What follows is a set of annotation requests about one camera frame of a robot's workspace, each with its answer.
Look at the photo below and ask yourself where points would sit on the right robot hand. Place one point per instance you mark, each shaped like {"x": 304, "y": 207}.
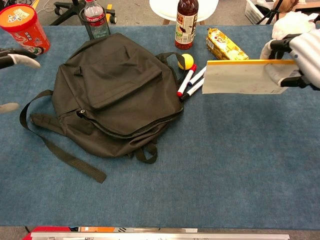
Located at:
{"x": 307, "y": 55}

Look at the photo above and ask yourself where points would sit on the white plastic basket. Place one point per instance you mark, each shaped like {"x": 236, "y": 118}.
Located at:
{"x": 251, "y": 12}

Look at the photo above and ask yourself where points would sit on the yellow foam ball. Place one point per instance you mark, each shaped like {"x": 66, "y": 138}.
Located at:
{"x": 188, "y": 61}

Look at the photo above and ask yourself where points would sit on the brown plush toy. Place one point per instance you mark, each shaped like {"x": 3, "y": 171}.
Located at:
{"x": 286, "y": 5}

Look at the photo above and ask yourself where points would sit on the black fabric backpack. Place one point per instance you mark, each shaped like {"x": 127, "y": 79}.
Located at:
{"x": 125, "y": 100}

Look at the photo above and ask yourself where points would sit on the blue cap whiteboard marker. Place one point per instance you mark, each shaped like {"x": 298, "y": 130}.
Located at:
{"x": 198, "y": 76}

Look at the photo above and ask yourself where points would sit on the black cap whiteboard marker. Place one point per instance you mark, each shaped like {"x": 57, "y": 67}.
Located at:
{"x": 196, "y": 87}

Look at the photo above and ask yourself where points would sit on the black tripod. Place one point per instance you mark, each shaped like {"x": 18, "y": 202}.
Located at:
{"x": 271, "y": 11}

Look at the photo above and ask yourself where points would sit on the red instant noodle cup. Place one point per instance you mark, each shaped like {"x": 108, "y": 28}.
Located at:
{"x": 25, "y": 30}

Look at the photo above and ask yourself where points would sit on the white plastic bag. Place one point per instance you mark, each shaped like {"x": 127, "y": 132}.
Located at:
{"x": 292, "y": 23}

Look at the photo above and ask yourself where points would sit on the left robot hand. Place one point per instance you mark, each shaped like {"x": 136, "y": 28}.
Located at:
{"x": 22, "y": 60}

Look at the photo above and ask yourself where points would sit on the aluminium profile rail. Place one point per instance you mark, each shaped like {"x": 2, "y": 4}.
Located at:
{"x": 160, "y": 236}

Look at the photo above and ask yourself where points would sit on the blue felt table mat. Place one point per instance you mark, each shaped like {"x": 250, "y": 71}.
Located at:
{"x": 225, "y": 162}

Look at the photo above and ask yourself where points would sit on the white round stool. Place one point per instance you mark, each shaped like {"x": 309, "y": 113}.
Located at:
{"x": 170, "y": 10}

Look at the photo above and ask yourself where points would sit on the brown tea bottle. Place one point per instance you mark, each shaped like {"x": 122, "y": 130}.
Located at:
{"x": 186, "y": 25}

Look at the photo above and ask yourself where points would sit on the black office chair base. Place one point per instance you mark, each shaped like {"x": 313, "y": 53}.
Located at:
{"x": 70, "y": 7}

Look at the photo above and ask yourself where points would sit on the gold foil snack package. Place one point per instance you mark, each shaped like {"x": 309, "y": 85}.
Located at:
{"x": 222, "y": 46}

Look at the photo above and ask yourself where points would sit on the red panel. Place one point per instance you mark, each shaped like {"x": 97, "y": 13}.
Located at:
{"x": 50, "y": 229}

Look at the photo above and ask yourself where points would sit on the white yellow-spined notebook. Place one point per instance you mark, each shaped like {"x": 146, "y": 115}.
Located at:
{"x": 237, "y": 77}

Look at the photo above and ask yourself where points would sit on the clear cola bottle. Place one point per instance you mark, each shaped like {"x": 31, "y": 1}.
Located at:
{"x": 96, "y": 20}

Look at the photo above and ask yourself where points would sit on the red cap whiteboard marker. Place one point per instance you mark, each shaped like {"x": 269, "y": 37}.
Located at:
{"x": 186, "y": 81}

